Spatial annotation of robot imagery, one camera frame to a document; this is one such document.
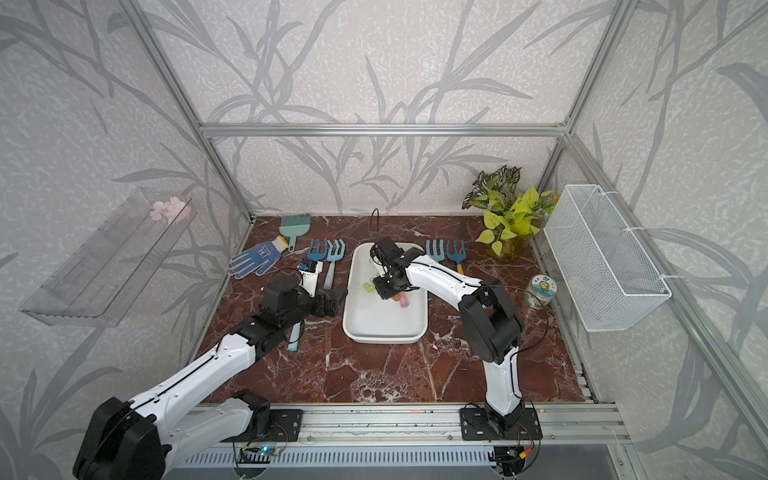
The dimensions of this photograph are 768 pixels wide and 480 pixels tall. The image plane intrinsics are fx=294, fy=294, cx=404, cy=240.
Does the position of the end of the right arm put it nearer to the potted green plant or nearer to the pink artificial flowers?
the potted green plant

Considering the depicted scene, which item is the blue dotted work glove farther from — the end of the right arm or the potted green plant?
the potted green plant

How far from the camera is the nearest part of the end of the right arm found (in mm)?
675

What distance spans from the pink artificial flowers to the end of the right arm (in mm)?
498

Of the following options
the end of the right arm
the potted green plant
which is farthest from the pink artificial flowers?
the potted green plant

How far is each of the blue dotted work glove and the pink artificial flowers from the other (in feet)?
1.06

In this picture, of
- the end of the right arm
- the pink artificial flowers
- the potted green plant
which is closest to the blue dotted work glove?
the pink artificial flowers

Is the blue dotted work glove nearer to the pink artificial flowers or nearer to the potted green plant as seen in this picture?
the pink artificial flowers

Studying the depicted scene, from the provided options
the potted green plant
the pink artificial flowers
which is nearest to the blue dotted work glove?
the pink artificial flowers

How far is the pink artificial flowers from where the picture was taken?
0.77m

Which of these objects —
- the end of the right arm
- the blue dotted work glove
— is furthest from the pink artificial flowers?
the end of the right arm

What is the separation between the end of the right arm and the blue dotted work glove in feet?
1.59

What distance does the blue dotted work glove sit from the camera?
41.9 inches

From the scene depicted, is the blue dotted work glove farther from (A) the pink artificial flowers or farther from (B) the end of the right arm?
(B) the end of the right arm

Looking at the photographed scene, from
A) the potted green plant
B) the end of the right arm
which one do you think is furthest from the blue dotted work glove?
the potted green plant
